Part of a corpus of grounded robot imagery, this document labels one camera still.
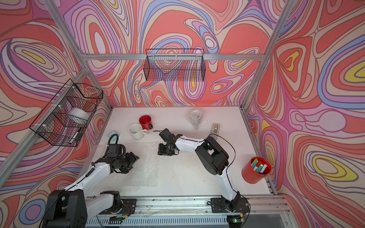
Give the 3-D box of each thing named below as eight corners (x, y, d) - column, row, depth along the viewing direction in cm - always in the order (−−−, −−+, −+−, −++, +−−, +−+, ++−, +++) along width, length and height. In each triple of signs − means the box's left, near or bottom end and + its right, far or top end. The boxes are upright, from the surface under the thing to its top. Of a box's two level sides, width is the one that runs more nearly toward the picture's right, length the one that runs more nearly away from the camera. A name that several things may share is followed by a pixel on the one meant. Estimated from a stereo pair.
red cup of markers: (244, 183, 83) (253, 175, 72) (239, 166, 89) (247, 156, 79) (263, 183, 83) (275, 175, 72) (257, 166, 89) (267, 157, 79)
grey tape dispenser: (210, 134, 104) (211, 130, 101) (209, 126, 108) (210, 123, 105) (219, 134, 104) (221, 130, 101) (218, 126, 108) (219, 123, 105)
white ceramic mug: (129, 135, 103) (126, 129, 97) (138, 127, 107) (136, 121, 101) (139, 143, 98) (136, 137, 92) (148, 135, 103) (146, 129, 97)
